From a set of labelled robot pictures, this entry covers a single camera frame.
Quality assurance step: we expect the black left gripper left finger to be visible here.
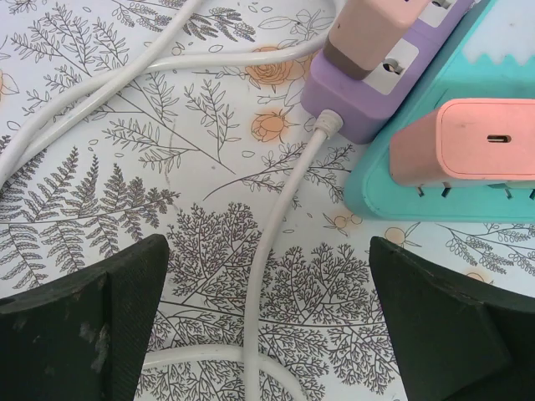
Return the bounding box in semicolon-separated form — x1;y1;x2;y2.
0;233;170;401

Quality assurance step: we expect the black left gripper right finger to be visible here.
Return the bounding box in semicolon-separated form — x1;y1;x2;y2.
369;236;535;401

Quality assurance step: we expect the pink USB-C charger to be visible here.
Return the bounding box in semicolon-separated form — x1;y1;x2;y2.
388;98;535;198

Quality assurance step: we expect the pink and brown plug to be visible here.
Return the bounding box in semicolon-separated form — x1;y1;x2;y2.
322;0;432;83

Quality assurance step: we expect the floral patterned table cover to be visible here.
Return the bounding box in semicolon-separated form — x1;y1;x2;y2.
0;0;535;401

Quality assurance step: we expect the teal triangular power strip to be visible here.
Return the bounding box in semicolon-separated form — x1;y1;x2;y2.
342;0;535;222

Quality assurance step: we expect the white power strip cable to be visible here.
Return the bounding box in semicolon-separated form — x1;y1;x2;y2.
0;0;344;401

